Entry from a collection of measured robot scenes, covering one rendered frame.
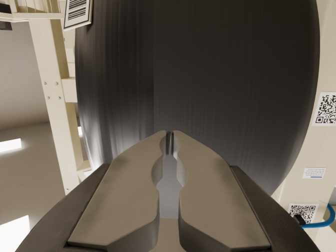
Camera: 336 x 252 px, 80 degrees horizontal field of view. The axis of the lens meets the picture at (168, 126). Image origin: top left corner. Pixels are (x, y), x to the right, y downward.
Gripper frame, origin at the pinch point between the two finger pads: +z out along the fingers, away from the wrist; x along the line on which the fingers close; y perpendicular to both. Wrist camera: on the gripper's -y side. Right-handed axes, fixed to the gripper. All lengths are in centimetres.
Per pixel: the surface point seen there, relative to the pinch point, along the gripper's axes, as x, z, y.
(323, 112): 33.0, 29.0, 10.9
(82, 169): -42, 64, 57
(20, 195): -276, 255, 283
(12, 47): -496, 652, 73
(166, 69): -0.5, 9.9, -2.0
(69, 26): -11.5, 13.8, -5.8
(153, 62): -1.8, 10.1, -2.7
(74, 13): -10.9, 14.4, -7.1
